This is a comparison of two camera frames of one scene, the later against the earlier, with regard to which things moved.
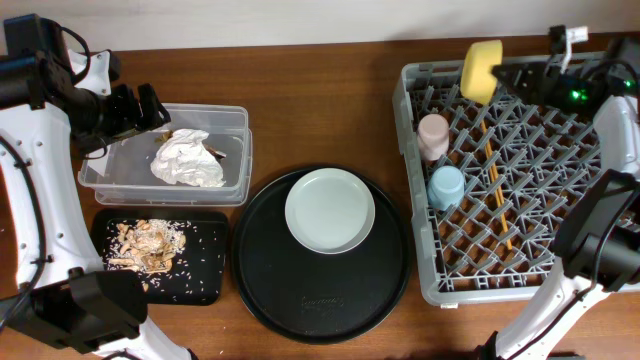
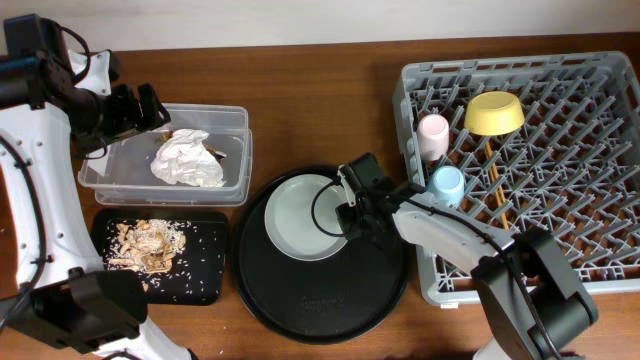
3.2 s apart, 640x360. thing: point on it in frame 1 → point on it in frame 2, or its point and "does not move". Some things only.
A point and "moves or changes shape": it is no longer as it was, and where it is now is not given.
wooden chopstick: (499, 197) does not move
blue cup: (446, 188) does not move
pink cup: (433, 136) does not move
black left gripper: (133, 120) does not move
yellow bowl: (477, 82) → (493, 113)
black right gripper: (524, 88) → (349, 227)
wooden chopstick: (492, 162) does not move
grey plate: (330, 210) moves or changes shape
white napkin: (183, 158) does not move
